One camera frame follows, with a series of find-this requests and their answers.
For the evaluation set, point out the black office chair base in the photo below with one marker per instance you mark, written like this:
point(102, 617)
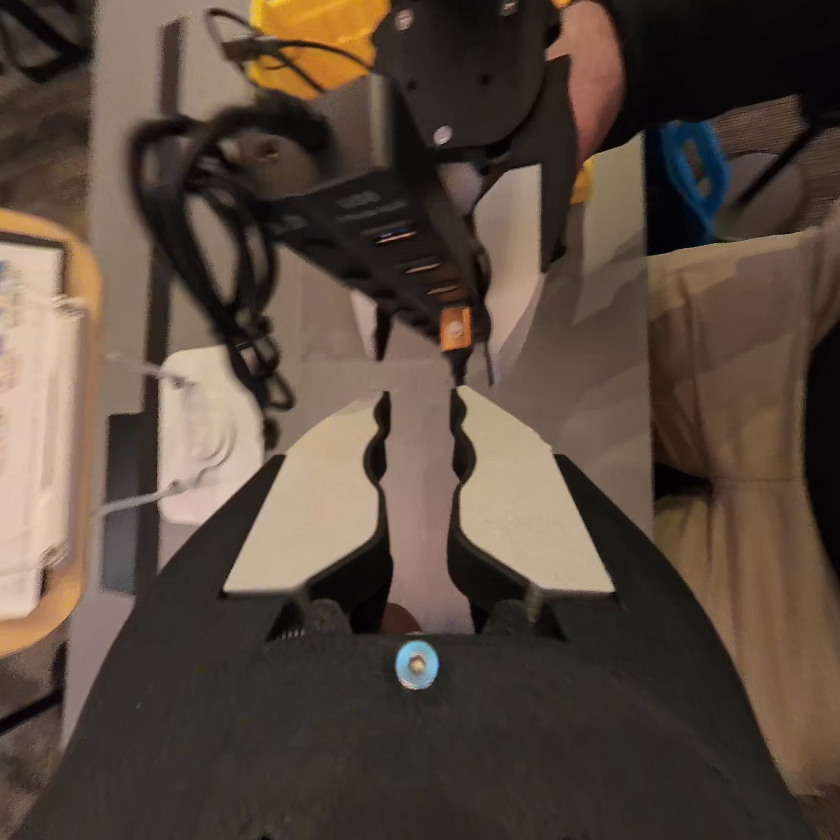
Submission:
point(768, 177)

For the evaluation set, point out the printed instruction sheet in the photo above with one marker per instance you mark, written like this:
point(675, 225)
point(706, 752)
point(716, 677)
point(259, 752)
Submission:
point(33, 394)

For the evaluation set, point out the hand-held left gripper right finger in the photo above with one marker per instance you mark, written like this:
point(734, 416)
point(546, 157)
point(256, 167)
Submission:
point(525, 518)

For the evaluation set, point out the blue plastic object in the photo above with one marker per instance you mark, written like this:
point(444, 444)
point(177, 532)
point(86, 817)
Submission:
point(695, 177)

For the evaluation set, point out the black usb hub board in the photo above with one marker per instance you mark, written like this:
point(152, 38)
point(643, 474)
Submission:
point(341, 223)

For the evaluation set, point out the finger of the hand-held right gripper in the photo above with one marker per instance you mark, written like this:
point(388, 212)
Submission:
point(466, 184)

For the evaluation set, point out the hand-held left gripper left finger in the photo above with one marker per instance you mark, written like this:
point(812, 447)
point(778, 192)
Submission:
point(308, 499)

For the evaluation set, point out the person's right hand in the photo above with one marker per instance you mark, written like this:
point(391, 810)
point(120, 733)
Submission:
point(594, 79)

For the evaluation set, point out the orange usb plug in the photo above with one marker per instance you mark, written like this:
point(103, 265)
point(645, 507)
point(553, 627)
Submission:
point(456, 328)

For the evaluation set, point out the person's beige pants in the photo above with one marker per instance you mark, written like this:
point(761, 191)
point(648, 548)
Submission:
point(741, 394)

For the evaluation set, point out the wooden display board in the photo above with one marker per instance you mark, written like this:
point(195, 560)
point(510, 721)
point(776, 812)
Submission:
point(85, 367)

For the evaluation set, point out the person's right forearm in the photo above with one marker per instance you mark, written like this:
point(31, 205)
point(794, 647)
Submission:
point(709, 52)

